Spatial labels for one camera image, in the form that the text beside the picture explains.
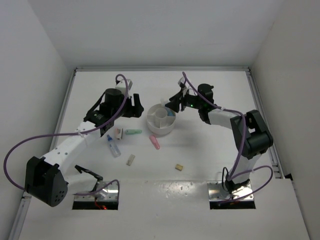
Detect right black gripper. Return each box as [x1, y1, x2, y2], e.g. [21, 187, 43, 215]
[166, 88, 203, 113]

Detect blue highlighter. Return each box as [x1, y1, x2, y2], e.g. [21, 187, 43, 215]
[160, 98, 175, 117]

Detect green highlighter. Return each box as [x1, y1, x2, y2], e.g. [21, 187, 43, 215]
[125, 129, 142, 135]

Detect pink highlighter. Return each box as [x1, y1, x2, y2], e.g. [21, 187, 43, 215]
[149, 135, 160, 150]

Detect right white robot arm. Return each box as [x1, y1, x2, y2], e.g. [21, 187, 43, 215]
[162, 83, 274, 193]

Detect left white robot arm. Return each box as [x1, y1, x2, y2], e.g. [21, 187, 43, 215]
[24, 88, 144, 207]

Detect white round divided organizer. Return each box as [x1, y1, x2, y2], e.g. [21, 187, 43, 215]
[146, 104, 176, 136]

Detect clear blue-cap bottle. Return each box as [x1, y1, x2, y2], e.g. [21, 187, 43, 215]
[106, 134, 121, 158]

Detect beige eraser left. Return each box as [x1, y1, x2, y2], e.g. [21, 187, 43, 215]
[126, 154, 136, 166]

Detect tan eraser right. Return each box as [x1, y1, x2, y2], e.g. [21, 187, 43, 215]
[174, 164, 184, 172]

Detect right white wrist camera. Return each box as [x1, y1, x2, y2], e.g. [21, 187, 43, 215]
[178, 76, 189, 97]

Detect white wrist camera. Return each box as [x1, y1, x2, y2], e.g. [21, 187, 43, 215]
[178, 76, 189, 97]
[115, 78, 133, 95]

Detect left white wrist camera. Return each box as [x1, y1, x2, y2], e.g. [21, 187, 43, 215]
[115, 78, 133, 95]

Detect aluminium frame rail back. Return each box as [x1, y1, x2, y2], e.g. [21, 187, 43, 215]
[74, 66, 250, 72]

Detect aluminium frame rail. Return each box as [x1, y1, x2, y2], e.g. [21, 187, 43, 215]
[74, 66, 250, 72]
[9, 69, 77, 240]
[246, 68, 286, 180]

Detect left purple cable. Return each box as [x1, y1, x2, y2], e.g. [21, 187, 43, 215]
[3, 73, 129, 196]

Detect purple cable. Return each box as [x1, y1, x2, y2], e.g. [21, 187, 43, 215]
[181, 71, 274, 202]
[3, 73, 129, 196]

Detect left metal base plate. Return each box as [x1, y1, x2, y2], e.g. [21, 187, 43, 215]
[74, 179, 120, 202]

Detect metal base plate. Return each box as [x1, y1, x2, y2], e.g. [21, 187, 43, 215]
[74, 179, 120, 202]
[207, 181, 254, 202]

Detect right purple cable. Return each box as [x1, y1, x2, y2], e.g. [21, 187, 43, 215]
[181, 71, 274, 202]

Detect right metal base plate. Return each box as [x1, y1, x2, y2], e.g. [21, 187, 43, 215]
[207, 181, 254, 202]

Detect aluminium frame rail right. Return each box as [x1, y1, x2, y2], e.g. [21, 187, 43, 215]
[246, 68, 286, 180]

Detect aluminium frame rail left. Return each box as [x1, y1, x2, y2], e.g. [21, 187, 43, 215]
[9, 69, 77, 240]

